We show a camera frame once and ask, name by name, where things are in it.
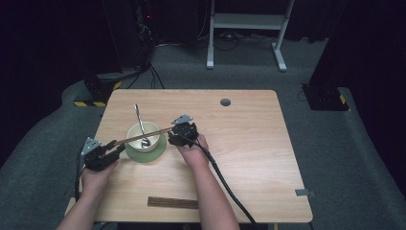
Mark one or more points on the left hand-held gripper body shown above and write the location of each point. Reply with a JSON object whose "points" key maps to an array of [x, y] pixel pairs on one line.
{"points": [[97, 158]]}

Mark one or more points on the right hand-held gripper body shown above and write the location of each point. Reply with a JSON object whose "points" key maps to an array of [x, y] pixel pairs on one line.
{"points": [[188, 132]]}

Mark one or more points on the cream ceramic bowl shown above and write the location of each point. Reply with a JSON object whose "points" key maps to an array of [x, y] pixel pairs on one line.
{"points": [[152, 145]]}

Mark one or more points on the brown wooden chopstick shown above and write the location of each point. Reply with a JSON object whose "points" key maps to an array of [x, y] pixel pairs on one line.
{"points": [[143, 135]]}

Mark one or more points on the person's left hand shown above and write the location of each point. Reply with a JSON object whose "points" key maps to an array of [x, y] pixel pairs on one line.
{"points": [[95, 180]]}

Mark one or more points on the person's right hand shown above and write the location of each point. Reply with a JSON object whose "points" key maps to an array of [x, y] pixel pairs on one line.
{"points": [[196, 155]]}

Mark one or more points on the green round plate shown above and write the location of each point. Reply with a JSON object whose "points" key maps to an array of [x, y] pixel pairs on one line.
{"points": [[159, 152]]}

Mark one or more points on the metal spoon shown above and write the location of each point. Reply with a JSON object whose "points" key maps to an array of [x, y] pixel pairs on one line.
{"points": [[139, 118]]}

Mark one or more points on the round grey table grommet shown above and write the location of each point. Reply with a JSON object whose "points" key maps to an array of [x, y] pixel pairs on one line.
{"points": [[225, 102]]}

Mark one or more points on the black stand base striped edge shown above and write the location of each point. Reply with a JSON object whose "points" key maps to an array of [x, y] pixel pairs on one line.
{"points": [[102, 87]]}

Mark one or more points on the dark brown wooden slat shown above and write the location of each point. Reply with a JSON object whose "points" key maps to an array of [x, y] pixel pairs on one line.
{"points": [[172, 202]]}

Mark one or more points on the black equipment rack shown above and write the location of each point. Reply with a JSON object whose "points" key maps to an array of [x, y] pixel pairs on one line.
{"points": [[134, 32]]}

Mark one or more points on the white metal stand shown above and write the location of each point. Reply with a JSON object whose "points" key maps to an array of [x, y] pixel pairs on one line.
{"points": [[245, 20]]}

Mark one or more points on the grey tape piece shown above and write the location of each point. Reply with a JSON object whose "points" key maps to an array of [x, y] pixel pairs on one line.
{"points": [[303, 192]]}

